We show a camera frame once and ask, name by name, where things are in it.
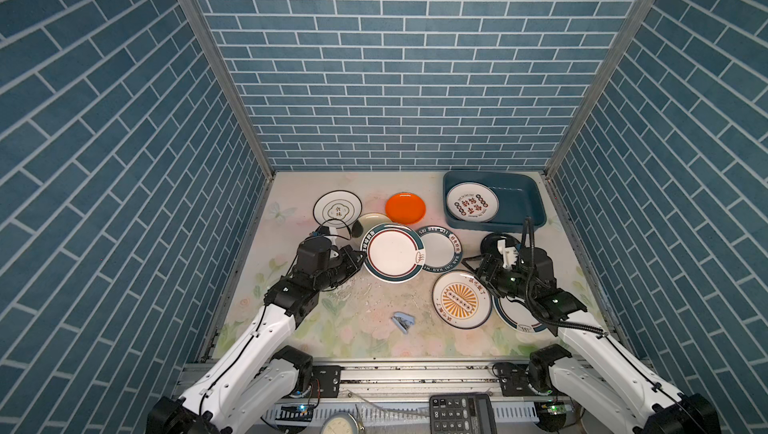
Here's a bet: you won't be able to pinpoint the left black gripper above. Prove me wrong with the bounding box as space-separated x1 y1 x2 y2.
313 245 369 294

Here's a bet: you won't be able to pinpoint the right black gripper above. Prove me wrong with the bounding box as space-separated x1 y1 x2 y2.
462 252 535 303

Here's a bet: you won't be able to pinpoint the white plate green red rim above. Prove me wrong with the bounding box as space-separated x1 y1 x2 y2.
361 223 426 284

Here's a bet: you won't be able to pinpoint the white plate orange sunburst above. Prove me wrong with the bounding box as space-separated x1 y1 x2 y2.
432 271 493 330

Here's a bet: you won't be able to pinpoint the white plate red characters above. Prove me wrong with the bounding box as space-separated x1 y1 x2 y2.
446 182 500 223

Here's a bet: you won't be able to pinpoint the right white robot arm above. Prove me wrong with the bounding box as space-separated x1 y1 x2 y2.
462 248 721 433

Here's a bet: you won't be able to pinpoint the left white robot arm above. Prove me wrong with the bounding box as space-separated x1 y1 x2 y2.
145 235 367 433

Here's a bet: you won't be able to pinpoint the teal plastic bin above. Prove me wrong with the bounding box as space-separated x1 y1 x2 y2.
443 171 547 233

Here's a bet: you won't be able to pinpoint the small black plate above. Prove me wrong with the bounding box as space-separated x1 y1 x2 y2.
480 233 520 259

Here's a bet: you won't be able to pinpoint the white plate hao shi rim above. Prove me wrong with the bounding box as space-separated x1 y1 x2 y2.
417 225 463 274

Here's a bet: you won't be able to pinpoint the cream plate black brushstroke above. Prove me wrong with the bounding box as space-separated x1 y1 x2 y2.
351 213 391 239

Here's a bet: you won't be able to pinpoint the white plate green cloud motif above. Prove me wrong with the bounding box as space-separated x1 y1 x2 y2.
313 190 362 228

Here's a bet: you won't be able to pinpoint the small orange plate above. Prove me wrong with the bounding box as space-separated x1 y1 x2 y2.
385 192 426 225

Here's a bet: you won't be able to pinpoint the small blue stapler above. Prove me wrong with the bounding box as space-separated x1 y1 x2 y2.
391 312 415 334

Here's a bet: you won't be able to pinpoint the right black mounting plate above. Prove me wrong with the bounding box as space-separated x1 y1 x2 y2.
491 362 535 397

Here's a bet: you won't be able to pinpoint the black mounting plate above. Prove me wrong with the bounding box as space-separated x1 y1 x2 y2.
311 365 342 399
491 362 535 397

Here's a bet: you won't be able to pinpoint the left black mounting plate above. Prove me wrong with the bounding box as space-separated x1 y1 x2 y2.
311 365 342 399

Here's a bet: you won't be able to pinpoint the black calculator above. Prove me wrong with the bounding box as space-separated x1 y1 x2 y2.
429 393 497 434

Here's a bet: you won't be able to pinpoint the round white clock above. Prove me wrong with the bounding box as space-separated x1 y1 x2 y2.
320 412 365 434

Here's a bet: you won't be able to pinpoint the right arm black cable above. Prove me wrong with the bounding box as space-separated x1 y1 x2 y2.
518 217 709 429

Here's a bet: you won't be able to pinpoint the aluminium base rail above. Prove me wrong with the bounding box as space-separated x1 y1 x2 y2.
246 351 671 406

